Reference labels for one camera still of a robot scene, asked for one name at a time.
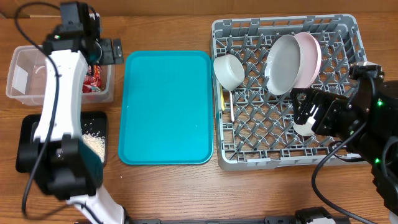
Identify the teal plastic tray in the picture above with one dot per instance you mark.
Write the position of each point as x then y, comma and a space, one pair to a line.
167, 109

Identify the grey bowl of rice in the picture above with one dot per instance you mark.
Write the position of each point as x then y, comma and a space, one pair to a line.
228, 71

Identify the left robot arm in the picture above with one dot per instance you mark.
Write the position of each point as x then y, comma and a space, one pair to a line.
57, 159

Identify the grey dishwasher rack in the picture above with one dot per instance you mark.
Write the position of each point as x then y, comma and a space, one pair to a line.
262, 135

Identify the pink round plate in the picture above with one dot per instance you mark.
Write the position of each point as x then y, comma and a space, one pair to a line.
310, 60

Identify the white paper cup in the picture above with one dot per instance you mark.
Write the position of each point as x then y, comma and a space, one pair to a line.
304, 129

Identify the grey round plate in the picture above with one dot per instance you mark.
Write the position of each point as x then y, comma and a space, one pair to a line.
283, 65

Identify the black plastic bin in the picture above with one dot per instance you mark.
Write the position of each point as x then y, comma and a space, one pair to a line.
30, 123

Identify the spilled white rice pile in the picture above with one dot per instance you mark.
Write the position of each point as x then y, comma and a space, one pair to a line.
94, 138

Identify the yellow plastic spoon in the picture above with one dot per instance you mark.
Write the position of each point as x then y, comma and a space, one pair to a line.
222, 99

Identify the clear plastic bin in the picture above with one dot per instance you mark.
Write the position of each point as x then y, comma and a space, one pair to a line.
27, 78

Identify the red candy wrapper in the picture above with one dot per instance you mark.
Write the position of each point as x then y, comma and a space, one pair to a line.
92, 81

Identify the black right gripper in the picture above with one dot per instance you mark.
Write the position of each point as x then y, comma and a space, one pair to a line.
314, 104

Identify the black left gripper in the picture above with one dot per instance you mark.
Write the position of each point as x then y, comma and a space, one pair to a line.
108, 56

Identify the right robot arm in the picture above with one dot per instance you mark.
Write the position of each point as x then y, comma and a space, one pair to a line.
365, 124

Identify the pink plastic fork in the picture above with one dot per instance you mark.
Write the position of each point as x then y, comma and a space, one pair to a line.
231, 105

